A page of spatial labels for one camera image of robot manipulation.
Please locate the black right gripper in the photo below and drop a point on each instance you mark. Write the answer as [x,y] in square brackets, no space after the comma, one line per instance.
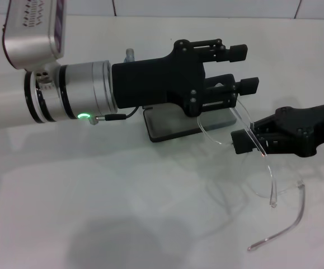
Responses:
[304,129]

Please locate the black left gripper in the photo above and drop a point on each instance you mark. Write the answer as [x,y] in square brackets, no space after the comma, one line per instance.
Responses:
[156,81]

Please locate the clear transparent glasses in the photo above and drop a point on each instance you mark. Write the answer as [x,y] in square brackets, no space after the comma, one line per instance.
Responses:
[273,196]

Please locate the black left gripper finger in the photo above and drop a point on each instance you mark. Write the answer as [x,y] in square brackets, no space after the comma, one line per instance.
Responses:
[249,85]

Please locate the black glasses case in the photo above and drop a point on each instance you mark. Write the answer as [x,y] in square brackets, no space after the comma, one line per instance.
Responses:
[167,126]

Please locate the small translucent wrist connector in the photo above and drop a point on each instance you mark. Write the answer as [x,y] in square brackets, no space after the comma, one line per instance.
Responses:
[129,55]

